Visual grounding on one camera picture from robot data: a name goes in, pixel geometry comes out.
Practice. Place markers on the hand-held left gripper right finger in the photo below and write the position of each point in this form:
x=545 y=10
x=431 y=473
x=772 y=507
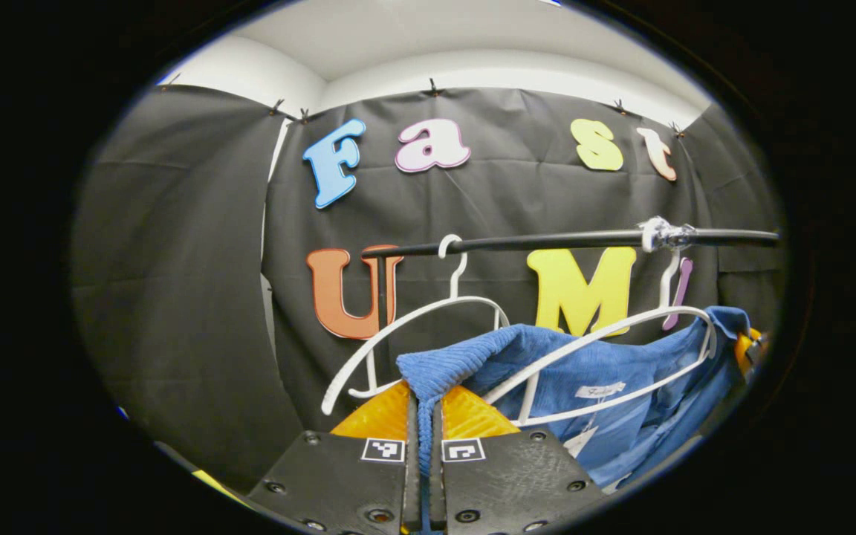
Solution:
x=435 y=483

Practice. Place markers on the black backdrop cloth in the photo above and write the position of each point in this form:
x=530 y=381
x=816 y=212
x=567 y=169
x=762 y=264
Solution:
x=198 y=297

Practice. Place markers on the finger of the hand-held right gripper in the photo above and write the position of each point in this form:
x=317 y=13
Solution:
x=746 y=353

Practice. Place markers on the clear tape wad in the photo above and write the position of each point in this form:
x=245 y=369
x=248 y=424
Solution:
x=658 y=234

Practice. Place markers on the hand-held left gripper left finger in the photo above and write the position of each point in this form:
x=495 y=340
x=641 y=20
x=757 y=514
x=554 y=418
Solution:
x=413 y=475

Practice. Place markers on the white plastic hanger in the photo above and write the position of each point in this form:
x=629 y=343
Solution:
x=472 y=299
x=667 y=282

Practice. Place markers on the black clothes rack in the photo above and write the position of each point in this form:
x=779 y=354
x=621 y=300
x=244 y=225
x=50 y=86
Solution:
x=547 y=241

